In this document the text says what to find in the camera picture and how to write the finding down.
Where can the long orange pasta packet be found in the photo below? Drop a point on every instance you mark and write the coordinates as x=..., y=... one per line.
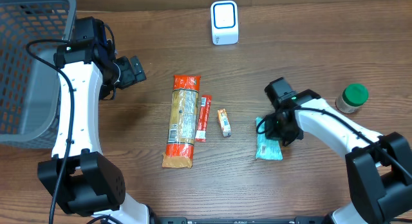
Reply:
x=182, y=124

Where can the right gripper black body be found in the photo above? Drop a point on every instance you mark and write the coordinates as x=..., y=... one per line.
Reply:
x=286, y=129

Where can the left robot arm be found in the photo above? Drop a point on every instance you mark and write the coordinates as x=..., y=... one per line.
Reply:
x=80, y=179

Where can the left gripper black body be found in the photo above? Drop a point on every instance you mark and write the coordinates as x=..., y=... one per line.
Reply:
x=136, y=68

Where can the teal wet wipes pack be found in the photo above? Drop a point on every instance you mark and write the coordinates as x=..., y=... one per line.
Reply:
x=268, y=148

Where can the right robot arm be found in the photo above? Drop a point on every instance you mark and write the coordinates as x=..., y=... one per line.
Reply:
x=378, y=166

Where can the grey plastic mesh basket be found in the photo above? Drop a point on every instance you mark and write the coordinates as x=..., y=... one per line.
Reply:
x=30, y=90

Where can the green lid spice jar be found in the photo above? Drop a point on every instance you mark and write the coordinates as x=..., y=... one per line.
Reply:
x=352, y=98

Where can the white barcode scanner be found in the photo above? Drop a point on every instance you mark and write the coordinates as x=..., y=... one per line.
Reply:
x=224, y=22

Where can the red snack stick packet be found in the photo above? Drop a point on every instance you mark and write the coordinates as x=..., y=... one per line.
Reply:
x=203, y=118

